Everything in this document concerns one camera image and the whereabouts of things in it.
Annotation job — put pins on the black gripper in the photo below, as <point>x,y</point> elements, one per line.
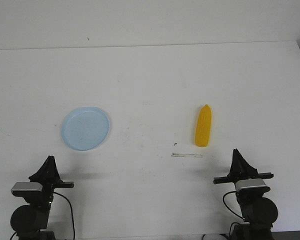
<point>240,166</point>
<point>43,174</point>

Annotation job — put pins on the yellow plastic corn cob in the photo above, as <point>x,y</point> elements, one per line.
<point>203,127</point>

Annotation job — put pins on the light blue round plate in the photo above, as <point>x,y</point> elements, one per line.
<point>85,128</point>

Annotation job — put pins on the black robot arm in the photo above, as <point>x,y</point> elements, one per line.
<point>30,221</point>
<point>258,213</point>

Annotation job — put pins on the clear tape strip horizontal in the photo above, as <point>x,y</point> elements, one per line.
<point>186,155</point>

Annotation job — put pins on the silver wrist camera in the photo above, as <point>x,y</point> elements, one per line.
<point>256,184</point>
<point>21,189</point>

